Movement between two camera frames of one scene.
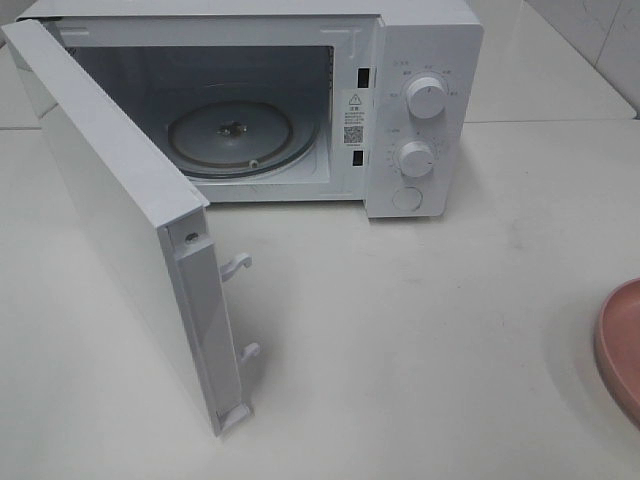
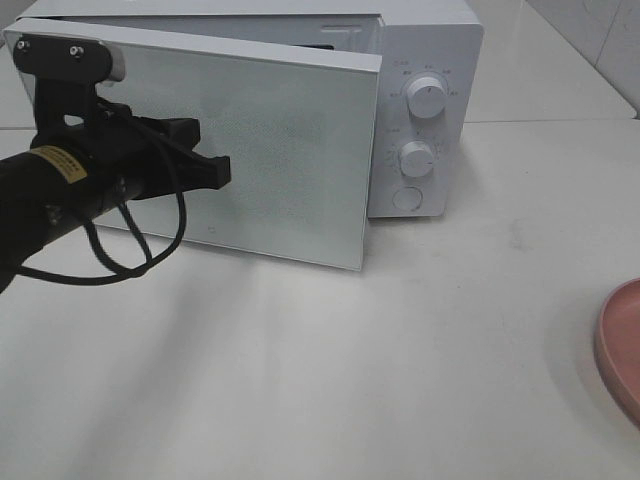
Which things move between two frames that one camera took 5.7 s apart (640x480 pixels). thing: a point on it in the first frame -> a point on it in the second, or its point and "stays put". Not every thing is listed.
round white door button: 407,198 stays put
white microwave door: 155,228 -> 299,123
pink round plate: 617,345 stays put
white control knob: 416,158 stays put
